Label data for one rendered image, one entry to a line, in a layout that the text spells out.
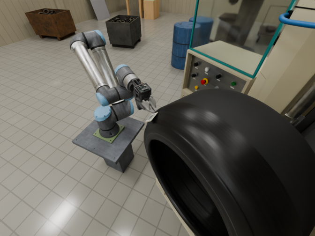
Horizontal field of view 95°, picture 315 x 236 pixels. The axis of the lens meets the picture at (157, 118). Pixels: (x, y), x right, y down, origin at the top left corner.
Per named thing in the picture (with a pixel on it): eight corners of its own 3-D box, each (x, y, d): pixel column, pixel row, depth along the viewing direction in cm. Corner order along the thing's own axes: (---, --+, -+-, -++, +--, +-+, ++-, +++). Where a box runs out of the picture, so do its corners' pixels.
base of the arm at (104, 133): (95, 135, 138) (92, 129, 130) (105, 121, 150) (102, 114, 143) (114, 140, 134) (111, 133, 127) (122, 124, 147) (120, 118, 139)
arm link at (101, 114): (96, 121, 136) (89, 108, 123) (113, 114, 143) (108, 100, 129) (101, 132, 128) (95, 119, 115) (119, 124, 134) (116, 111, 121)
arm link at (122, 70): (128, 74, 94) (127, 60, 86) (138, 85, 88) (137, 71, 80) (115, 79, 90) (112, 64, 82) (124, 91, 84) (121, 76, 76)
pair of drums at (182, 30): (207, 54, 419) (216, 17, 354) (196, 73, 342) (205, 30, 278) (182, 49, 441) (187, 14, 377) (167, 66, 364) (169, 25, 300)
